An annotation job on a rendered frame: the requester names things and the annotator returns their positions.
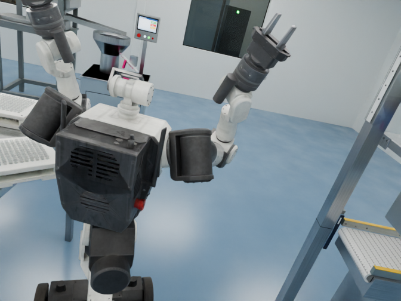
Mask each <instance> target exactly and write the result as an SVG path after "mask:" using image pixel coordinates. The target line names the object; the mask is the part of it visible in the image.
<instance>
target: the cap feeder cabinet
mask: <svg viewBox="0 0 401 301"><path fill-rule="evenodd" d="M109 76H110V75H108V74H105V73H102V72H100V65H99V64H93V65H91V66H90V67H89V68H88V69H87V70H86V71H85V72H84V73H83V74H81V75H80V77H81V84H80V93H81V94H87V98H88V99H89V100H90V103H91V107H93V106H95V105H97V104H99V103H102V104H105V105H109V106H113V107H116V108H117V107H118V104H120V102H121V101H122V100H124V98H123V97H120V96H117V97H112V96H111V95H110V93H109V91H108V90H107V82H108V80H109ZM150 76H151V75H146V74H143V78H144V81H146V82H149V81H150ZM138 107H139V108H140V112H139V113H140V114H143V115H144V111H145V106H143V105H138Z"/></svg>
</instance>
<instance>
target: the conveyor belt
mask: <svg viewBox="0 0 401 301"><path fill-rule="evenodd" d="M338 234H339V236H340V238H341V240H342V242H343V243H344V245H345V247H346V249H347V250H348V252H349V254H350V255H351V258H352V259H353V261H354V263H355V264H356V266H357V268H358V270H359V272H360V273H361V275H362V277H363V279H364V280H365V282H368V280H367V279H366V278H367V277H368V276H369V275H371V273H370V270H371V269H372V267H373V265H375V266H381V267H385V268H390V269H396V270H400V271H401V239H399V238H394V237H390V236H385V235H380V234H374V233H370V232H365V231H360V230H356V229H351V228H341V229H339V231H338Z"/></svg>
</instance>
